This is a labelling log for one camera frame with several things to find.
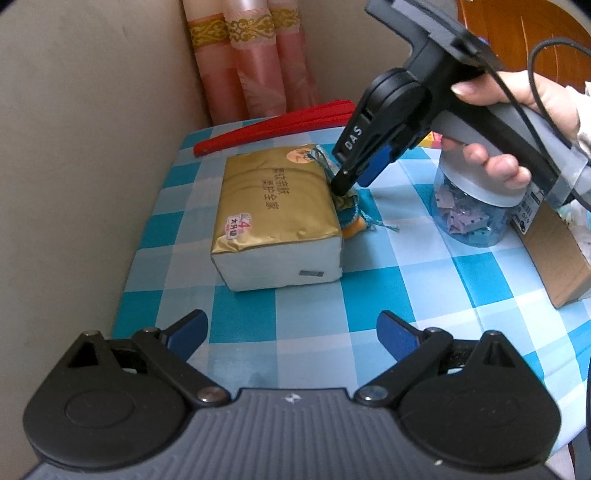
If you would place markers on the person's right forearm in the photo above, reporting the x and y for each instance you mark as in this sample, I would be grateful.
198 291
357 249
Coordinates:
584 120

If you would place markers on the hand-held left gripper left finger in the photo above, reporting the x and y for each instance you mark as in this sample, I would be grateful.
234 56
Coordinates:
187 330

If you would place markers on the gold tissue pack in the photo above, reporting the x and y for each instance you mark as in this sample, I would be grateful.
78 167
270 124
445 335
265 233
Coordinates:
268 207

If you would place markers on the orange foam earplug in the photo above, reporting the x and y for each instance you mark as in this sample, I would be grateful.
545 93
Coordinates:
354 229

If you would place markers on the wooden headboard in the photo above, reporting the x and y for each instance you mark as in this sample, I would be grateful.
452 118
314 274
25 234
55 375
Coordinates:
545 18

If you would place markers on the person's right hand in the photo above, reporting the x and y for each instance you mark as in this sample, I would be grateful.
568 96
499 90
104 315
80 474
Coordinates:
545 97

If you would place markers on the blue checkered tablecloth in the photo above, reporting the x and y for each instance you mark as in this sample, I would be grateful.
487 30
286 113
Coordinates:
415 286

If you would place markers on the patterned fabric pouch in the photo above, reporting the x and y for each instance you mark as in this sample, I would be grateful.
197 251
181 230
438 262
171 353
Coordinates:
346 207

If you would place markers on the pink curtain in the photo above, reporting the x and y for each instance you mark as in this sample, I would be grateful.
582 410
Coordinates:
249 69

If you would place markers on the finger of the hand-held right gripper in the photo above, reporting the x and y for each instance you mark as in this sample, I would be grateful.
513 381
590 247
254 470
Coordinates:
371 168
339 182

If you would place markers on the clear jar with white lid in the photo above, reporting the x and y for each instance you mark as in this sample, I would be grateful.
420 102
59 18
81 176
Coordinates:
466 221

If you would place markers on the red folding fan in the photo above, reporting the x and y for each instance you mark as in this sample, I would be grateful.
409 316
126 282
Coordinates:
277 129

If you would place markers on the brown cardboard box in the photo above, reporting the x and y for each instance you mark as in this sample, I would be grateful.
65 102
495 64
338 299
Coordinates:
549 258

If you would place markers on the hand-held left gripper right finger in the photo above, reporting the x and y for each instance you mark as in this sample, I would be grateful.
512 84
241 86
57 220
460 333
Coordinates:
397 334

